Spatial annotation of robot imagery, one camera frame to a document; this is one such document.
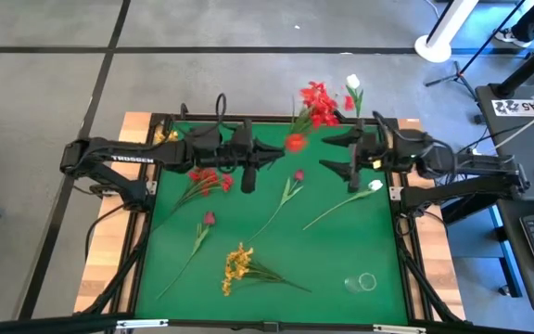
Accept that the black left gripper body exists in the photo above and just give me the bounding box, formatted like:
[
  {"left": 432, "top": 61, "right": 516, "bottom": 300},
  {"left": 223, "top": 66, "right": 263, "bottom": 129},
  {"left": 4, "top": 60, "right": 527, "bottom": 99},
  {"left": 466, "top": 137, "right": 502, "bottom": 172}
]
[{"left": 228, "top": 131, "right": 259, "bottom": 195}]

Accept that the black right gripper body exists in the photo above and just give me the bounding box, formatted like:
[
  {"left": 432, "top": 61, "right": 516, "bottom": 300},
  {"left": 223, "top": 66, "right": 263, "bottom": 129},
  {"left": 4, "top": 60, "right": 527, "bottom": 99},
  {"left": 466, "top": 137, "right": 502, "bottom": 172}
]
[{"left": 347, "top": 129, "right": 391, "bottom": 194}]

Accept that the white artificial tulip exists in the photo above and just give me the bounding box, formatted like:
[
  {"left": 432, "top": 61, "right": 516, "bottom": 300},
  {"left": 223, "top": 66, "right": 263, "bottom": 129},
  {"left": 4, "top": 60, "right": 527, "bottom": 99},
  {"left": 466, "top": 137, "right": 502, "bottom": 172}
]
[
  {"left": 302, "top": 178, "right": 385, "bottom": 232},
  {"left": 344, "top": 72, "right": 365, "bottom": 120}
]

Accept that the red artificial flower bunch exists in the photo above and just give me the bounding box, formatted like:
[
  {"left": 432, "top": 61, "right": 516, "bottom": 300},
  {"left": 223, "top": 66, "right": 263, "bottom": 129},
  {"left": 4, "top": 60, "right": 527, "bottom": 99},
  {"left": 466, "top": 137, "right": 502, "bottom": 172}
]
[
  {"left": 285, "top": 81, "right": 356, "bottom": 155},
  {"left": 153, "top": 167, "right": 235, "bottom": 231}
]

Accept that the yellow artificial flower bunch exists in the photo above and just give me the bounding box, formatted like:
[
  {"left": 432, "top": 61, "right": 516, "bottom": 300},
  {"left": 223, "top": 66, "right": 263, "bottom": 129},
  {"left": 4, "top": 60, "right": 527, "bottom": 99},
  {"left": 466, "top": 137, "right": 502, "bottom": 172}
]
[
  {"left": 154, "top": 129, "right": 180, "bottom": 145},
  {"left": 220, "top": 241, "right": 313, "bottom": 298}
]

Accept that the clear glass vase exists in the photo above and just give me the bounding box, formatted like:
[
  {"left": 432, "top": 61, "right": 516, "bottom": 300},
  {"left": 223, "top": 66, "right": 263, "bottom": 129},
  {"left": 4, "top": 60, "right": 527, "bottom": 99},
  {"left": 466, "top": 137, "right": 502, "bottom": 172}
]
[{"left": 343, "top": 271, "right": 378, "bottom": 295}]

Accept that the green table mat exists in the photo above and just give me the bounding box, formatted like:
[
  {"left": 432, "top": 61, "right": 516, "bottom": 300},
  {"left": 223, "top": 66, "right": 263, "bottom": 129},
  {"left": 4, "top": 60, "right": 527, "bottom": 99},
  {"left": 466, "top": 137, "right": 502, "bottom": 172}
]
[{"left": 134, "top": 119, "right": 410, "bottom": 326}]

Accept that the black tripod stand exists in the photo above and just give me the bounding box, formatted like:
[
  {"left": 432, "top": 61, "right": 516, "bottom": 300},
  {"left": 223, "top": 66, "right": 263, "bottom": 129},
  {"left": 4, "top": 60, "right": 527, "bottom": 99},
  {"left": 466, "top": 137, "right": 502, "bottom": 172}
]
[{"left": 423, "top": 0, "right": 528, "bottom": 101}]

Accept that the white round-base pole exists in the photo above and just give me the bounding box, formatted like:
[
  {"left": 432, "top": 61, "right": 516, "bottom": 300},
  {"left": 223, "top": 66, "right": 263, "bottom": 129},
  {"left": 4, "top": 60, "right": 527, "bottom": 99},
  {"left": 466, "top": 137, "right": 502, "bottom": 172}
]
[{"left": 413, "top": 0, "right": 481, "bottom": 65}]

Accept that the white label sticker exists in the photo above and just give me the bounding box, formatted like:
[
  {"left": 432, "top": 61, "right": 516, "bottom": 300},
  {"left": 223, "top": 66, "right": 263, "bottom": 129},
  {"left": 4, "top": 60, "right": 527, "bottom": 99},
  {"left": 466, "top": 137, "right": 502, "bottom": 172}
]
[{"left": 490, "top": 96, "right": 534, "bottom": 117}]

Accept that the dark grey desk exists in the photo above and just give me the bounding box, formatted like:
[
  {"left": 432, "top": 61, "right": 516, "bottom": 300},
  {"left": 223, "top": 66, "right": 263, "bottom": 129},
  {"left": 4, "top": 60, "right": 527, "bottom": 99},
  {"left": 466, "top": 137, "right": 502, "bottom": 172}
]
[
  {"left": 474, "top": 84, "right": 534, "bottom": 203},
  {"left": 496, "top": 199, "right": 534, "bottom": 316}
]

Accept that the person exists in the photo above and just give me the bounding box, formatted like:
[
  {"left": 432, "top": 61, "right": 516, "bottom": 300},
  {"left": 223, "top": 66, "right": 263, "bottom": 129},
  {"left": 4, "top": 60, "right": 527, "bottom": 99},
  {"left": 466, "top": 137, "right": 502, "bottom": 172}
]
[{"left": 492, "top": 0, "right": 534, "bottom": 50}]

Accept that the black aluminium table frame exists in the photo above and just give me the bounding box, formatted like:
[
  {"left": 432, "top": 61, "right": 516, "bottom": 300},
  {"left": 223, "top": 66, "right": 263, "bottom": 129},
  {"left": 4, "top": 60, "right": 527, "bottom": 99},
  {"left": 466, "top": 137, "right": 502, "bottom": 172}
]
[{"left": 108, "top": 110, "right": 435, "bottom": 334}]

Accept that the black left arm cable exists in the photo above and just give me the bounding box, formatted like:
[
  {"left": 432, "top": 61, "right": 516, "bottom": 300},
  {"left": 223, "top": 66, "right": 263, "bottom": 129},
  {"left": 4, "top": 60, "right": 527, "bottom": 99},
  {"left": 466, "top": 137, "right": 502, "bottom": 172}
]
[{"left": 178, "top": 92, "right": 229, "bottom": 140}]

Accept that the white cable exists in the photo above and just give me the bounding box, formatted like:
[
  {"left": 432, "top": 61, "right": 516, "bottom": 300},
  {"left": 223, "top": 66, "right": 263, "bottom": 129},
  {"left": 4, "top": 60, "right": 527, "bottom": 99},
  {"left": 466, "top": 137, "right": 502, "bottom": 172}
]
[{"left": 492, "top": 99, "right": 534, "bottom": 150}]

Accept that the silver frame bracket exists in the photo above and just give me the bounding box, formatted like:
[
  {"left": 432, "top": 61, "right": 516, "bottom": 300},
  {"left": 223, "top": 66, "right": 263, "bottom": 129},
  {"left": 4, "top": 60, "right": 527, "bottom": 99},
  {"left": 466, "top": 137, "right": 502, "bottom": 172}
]
[
  {"left": 115, "top": 318, "right": 170, "bottom": 330},
  {"left": 372, "top": 324, "right": 428, "bottom": 334}
]

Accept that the black floor cable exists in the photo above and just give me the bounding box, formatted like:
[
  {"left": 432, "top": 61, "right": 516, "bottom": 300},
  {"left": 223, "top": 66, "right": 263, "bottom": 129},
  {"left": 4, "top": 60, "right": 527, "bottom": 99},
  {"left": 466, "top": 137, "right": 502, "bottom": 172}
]
[{"left": 83, "top": 203, "right": 127, "bottom": 263}]

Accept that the thick black desk post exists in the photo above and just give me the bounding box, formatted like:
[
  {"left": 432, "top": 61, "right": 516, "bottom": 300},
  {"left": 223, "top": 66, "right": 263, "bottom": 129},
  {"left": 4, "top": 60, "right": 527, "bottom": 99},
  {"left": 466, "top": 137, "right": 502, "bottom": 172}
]
[{"left": 488, "top": 41, "right": 534, "bottom": 99}]

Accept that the black overhead frame beam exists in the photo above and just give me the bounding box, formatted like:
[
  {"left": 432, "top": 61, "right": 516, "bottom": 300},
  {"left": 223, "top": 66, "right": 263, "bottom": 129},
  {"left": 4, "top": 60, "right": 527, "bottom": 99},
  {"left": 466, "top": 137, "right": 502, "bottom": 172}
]
[{"left": 0, "top": 311, "right": 134, "bottom": 334}]

